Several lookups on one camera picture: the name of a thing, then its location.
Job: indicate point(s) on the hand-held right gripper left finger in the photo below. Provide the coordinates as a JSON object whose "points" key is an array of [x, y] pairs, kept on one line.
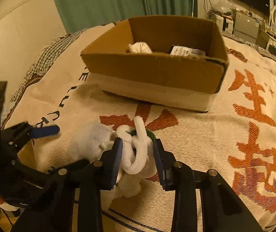
{"points": [[117, 157]]}

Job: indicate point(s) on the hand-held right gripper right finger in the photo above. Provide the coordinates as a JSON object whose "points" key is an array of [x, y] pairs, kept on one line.
{"points": [[160, 165]]}

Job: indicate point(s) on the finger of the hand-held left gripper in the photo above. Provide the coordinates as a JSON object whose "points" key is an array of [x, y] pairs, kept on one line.
{"points": [[45, 131]]}

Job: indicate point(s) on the white plush toy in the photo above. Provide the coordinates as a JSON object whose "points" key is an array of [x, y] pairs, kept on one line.
{"points": [[92, 140]]}

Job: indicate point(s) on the cardboard box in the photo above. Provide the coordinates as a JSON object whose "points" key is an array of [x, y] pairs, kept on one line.
{"points": [[157, 77]]}

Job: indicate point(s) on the beige printed blanket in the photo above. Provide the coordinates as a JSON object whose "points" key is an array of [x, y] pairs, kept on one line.
{"points": [[224, 130]]}

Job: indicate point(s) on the checked cloth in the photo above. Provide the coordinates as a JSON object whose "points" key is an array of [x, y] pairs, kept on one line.
{"points": [[48, 53]]}

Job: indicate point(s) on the beige headboard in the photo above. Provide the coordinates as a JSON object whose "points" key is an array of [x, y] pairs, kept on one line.
{"points": [[15, 41]]}

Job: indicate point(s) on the white rolled cloth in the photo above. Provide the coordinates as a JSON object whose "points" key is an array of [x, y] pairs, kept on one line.
{"points": [[140, 47]]}

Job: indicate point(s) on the white labelled packet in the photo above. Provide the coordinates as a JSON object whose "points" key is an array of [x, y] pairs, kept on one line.
{"points": [[185, 51]]}

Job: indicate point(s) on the green curtain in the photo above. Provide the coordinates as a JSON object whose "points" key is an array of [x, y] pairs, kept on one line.
{"points": [[104, 2]]}

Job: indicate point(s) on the grey cabinet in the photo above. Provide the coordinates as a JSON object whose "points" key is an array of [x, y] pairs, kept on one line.
{"points": [[245, 25]]}

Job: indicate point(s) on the clear plastic bag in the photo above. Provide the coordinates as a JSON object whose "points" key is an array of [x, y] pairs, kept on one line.
{"points": [[222, 7]]}

